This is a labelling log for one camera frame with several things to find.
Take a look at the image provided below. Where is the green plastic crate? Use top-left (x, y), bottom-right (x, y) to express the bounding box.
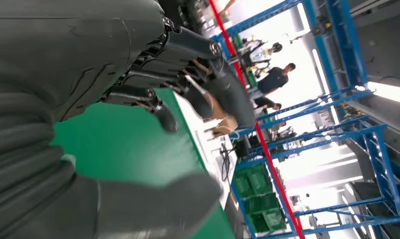
top-left (233, 164), bottom-right (273, 199)
top-left (244, 194), bottom-right (287, 234)

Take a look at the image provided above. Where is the person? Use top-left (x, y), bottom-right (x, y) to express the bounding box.
top-left (256, 62), bottom-right (297, 97)
top-left (253, 96), bottom-right (283, 113)

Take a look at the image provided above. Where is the blue metal rack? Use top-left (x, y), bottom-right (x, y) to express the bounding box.
top-left (211, 0), bottom-right (374, 137)
top-left (229, 115), bottom-right (400, 239)

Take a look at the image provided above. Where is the green table mat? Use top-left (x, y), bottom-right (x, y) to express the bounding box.
top-left (49, 88), bottom-right (235, 239)

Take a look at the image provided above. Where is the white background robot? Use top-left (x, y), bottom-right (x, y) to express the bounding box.
top-left (238, 41), bottom-right (283, 72)

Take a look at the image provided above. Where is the red barrier strip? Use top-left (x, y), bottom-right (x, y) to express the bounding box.
top-left (208, 0), bottom-right (305, 239)

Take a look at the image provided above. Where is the small white table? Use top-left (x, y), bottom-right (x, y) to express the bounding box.
top-left (173, 92), bottom-right (238, 210)

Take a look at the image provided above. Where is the black cable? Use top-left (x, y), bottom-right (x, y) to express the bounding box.
top-left (219, 141), bottom-right (234, 183)

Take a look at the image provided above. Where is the brown cardboard box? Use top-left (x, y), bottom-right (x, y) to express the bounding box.
top-left (206, 115), bottom-right (239, 138)

